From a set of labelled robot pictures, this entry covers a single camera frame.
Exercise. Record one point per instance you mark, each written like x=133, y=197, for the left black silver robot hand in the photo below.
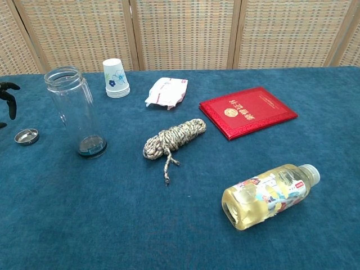
x=12, y=108

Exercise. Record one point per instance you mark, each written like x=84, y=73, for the white snack packet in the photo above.
x=166, y=92

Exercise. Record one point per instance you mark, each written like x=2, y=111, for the red certificate booklet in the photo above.
x=247, y=112

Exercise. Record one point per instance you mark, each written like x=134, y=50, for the clear glass jar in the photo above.
x=76, y=112

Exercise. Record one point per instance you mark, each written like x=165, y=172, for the stacked floral paper cups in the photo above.
x=115, y=81

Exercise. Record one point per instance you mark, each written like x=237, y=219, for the blue table cloth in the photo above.
x=112, y=219

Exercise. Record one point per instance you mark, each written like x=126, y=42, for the yellow drink plastic bottle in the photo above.
x=267, y=197

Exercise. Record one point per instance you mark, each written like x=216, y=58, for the shiny round metal bowl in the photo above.
x=26, y=137

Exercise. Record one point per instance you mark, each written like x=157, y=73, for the woven rattan screen panel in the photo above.
x=11, y=42
x=351, y=50
x=185, y=33
x=78, y=33
x=292, y=33

